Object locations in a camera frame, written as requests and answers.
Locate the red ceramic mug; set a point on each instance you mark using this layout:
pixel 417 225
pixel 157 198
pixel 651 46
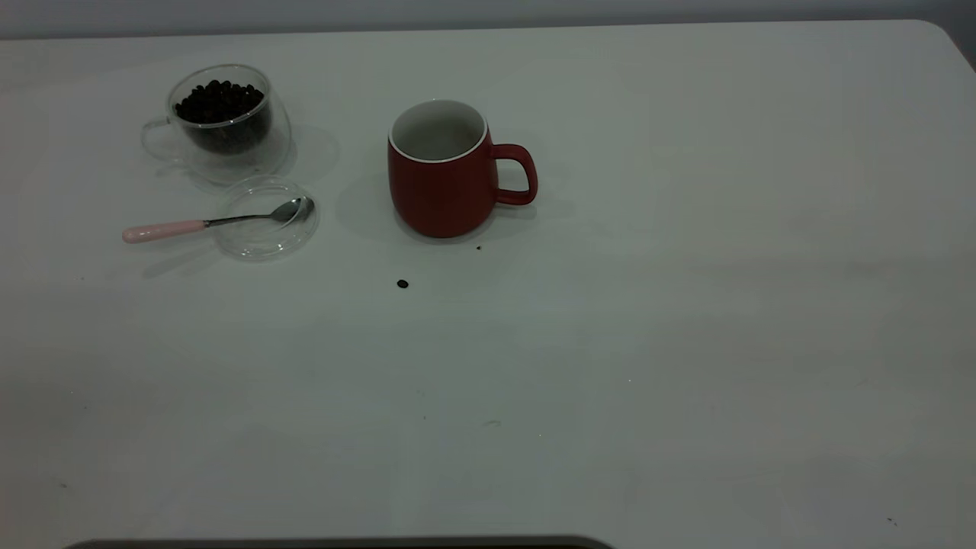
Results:
pixel 438 194

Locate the clear glass saucer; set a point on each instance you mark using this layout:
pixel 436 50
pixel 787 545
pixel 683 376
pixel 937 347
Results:
pixel 263 240

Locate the clear double-wall glass cup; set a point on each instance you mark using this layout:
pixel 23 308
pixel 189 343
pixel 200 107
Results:
pixel 271 149

